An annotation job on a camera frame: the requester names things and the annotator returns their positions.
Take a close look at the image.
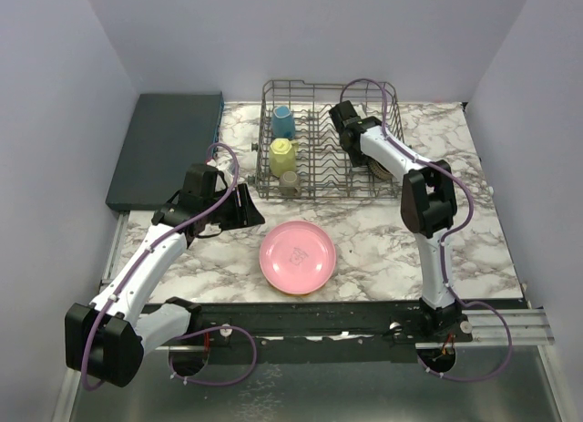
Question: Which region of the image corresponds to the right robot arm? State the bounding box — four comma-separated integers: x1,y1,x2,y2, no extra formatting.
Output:
329,100,462,342

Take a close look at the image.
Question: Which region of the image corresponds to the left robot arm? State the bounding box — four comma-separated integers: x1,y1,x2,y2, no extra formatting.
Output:
65,164,265,387

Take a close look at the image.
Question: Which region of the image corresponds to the brown beige bowl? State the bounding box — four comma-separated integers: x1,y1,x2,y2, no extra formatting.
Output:
367,159,393,182

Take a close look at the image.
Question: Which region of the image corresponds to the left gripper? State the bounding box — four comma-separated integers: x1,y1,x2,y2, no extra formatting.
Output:
203,183,265,231

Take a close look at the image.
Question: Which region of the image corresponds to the pink plate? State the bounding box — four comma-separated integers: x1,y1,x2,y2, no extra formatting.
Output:
259,221,337,285

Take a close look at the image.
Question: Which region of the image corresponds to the grey wire dish rack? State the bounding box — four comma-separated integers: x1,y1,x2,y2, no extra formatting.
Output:
249,79,401,201

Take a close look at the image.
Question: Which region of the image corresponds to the dark grey network switch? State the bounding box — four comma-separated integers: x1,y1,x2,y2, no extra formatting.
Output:
106,92,224,212

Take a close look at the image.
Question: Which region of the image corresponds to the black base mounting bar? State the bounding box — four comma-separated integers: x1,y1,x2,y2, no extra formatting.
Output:
136,292,484,366

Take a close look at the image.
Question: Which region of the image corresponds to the small grey cup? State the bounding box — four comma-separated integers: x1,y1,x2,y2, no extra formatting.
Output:
279,171,302,198

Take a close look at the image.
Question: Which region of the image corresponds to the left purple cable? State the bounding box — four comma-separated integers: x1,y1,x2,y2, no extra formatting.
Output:
80,142,241,391

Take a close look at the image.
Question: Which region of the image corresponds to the blue floral mug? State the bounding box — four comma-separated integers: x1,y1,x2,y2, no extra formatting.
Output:
271,106,296,139

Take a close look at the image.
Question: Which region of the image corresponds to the yellow-green faceted mug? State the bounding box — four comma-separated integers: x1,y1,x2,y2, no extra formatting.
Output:
269,138,299,178

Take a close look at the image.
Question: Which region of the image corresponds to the aluminium rail frame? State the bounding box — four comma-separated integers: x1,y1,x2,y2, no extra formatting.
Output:
465,309,555,346

